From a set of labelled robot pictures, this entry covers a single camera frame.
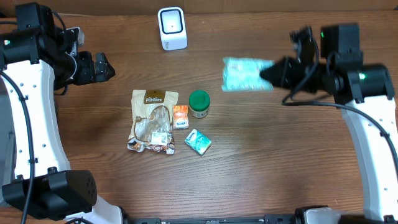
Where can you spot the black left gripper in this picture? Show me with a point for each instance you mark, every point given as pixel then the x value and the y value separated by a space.
pixel 90 70

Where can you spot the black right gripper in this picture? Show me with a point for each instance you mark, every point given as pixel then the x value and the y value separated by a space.
pixel 287 72

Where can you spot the teal tissue pack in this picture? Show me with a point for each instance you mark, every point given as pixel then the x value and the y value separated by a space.
pixel 243 74

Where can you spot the brown clear snack bag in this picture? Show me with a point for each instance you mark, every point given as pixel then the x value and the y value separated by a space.
pixel 152 121

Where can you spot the green lid jar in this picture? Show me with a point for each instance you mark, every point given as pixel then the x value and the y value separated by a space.
pixel 199 103

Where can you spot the orange white small box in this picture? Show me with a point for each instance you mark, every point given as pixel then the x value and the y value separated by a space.
pixel 181 120

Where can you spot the small teal gum pack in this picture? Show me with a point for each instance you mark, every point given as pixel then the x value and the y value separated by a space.
pixel 198 142

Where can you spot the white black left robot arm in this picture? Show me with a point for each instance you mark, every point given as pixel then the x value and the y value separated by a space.
pixel 37 59

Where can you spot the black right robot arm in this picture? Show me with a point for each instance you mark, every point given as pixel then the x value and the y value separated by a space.
pixel 365 96

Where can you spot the white barcode scanner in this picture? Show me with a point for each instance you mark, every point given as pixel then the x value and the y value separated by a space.
pixel 172 28

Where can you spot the grey plastic mesh basket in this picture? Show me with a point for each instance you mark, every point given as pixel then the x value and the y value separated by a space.
pixel 7 136

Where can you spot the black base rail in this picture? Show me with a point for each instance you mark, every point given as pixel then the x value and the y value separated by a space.
pixel 266 219

